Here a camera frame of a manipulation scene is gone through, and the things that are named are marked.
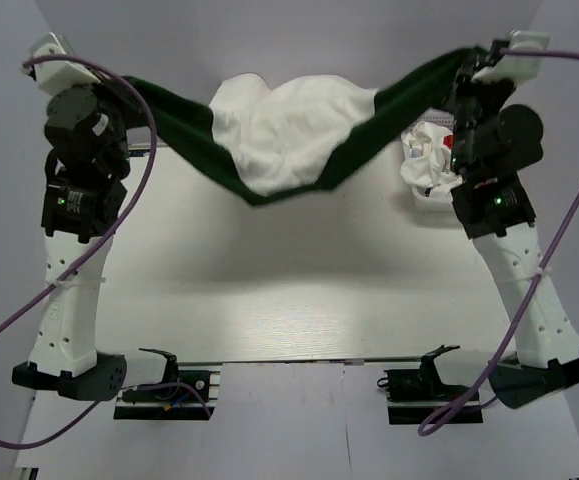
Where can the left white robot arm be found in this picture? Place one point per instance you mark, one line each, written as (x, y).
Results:
(84, 170)

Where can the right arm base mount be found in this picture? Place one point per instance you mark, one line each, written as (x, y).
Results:
(415, 387)

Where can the green and white t shirt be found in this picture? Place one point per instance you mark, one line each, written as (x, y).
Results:
(310, 134)

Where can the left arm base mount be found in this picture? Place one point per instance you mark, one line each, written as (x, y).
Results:
(158, 387)

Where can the white printed t shirt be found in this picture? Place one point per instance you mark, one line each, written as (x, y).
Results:
(427, 149)

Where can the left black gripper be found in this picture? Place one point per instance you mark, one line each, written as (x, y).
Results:
(118, 91)

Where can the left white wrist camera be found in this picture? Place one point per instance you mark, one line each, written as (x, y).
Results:
(56, 76)

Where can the blue table label sticker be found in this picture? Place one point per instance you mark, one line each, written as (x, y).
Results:
(139, 153)

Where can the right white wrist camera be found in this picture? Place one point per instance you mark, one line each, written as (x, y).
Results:
(494, 66)

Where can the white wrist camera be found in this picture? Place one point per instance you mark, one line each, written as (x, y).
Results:
(494, 66)
(56, 76)

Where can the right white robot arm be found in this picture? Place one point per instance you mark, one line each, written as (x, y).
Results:
(492, 142)

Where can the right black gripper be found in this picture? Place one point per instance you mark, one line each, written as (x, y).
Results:
(465, 84)

